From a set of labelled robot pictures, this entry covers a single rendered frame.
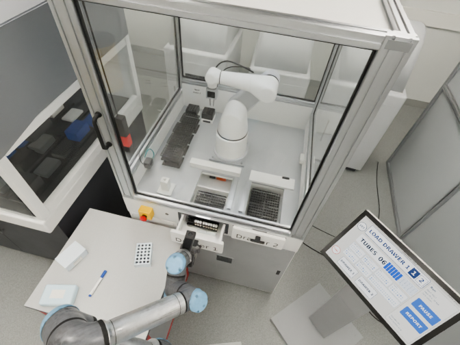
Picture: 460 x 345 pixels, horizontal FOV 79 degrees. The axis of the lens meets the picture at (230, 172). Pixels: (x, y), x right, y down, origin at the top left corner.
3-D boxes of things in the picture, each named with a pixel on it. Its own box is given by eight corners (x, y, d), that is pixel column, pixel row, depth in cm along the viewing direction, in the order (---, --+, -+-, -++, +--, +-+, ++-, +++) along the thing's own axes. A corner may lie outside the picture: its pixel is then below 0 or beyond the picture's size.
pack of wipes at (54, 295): (79, 287, 142) (77, 283, 138) (73, 307, 136) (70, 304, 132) (49, 286, 141) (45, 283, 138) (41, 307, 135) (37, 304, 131)
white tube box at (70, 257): (68, 272, 146) (65, 268, 142) (58, 263, 149) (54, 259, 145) (89, 253, 153) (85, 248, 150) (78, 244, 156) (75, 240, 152)
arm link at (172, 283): (173, 309, 104) (177, 279, 106) (159, 299, 113) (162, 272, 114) (191, 306, 110) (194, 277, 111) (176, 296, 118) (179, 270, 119)
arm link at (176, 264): (162, 275, 108) (165, 253, 109) (170, 269, 119) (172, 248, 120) (182, 278, 108) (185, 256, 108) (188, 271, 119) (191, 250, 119)
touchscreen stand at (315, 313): (311, 383, 184) (388, 363, 107) (270, 319, 208) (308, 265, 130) (361, 337, 204) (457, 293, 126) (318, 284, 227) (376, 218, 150)
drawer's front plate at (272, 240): (281, 250, 156) (285, 241, 148) (231, 237, 159) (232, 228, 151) (281, 247, 157) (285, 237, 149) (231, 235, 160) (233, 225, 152)
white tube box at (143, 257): (150, 266, 151) (150, 263, 148) (135, 267, 150) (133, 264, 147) (152, 245, 159) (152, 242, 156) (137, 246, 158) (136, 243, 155)
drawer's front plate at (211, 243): (222, 253, 152) (222, 244, 144) (171, 241, 155) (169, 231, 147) (222, 250, 153) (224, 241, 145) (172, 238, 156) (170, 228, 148)
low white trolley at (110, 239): (163, 362, 186) (144, 341, 129) (77, 337, 192) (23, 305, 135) (191, 277, 224) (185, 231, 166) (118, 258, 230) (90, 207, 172)
